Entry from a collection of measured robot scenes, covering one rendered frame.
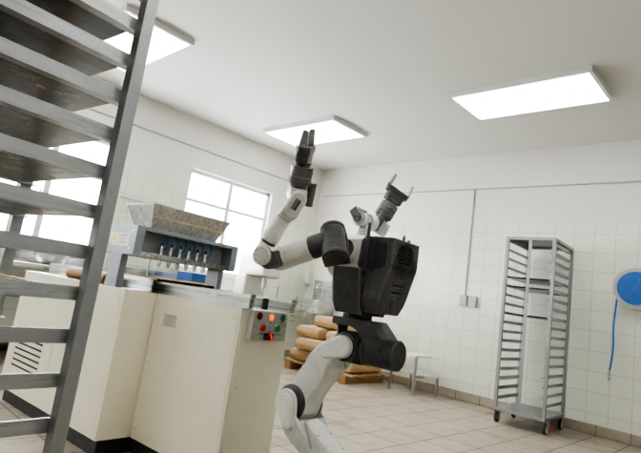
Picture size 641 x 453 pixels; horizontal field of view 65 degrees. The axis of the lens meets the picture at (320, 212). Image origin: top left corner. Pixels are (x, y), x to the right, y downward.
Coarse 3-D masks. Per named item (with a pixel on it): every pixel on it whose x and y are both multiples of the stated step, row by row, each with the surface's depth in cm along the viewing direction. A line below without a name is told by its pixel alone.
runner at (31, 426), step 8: (0, 424) 97; (8, 424) 98; (16, 424) 99; (24, 424) 100; (32, 424) 102; (40, 424) 103; (48, 424) 104; (0, 432) 97; (8, 432) 98; (16, 432) 99; (24, 432) 100; (32, 432) 102; (40, 432) 103
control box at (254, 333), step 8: (256, 312) 236; (264, 312) 240; (272, 312) 244; (280, 312) 250; (248, 320) 236; (256, 320) 236; (264, 320) 240; (272, 320) 244; (280, 320) 248; (248, 328) 235; (256, 328) 236; (272, 328) 244; (280, 328) 249; (248, 336) 234; (256, 336) 236; (264, 336) 240; (280, 336) 249
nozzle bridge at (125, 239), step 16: (112, 224) 285; (128, 224) 275; (112, 240) 281; (128, 240) 271; (144, 240) 280; (160, 240) 288; (192, 240) 297; (208, 240) 304; (112, 256) 278; (144, 256) 275; (160, 256) 283; (176, 256) 297; (192, 256) 305; (224, 256) 322; (112, 272) 274; (208, 272) 330
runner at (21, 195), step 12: (0, 192) 97; (12, 192) 98; (24, 192) 100; (36, 192) 102; (36, 204) 102; (48, 204) 104; (60, 204) 106; (72, 204) 108; (84, 204) 110; (84, 216) 111
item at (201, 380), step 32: (160, 320) 269; (192, 320) 253; (224, 320) 239; (288, 320) 258; (160, 352) 263; (192, 352) 248; (224, 352) 234; (256, 352) 240; (160, 384) 258; (192, 384) 243; (224, 384) 229; (256, 384) 240; (160, 416) 252; (192, 416) 238; (224, 416) 226; (256, 416) 240; (160, 448) 247; (192, 448) 233; (224, 448) 225; (256, 448) 240
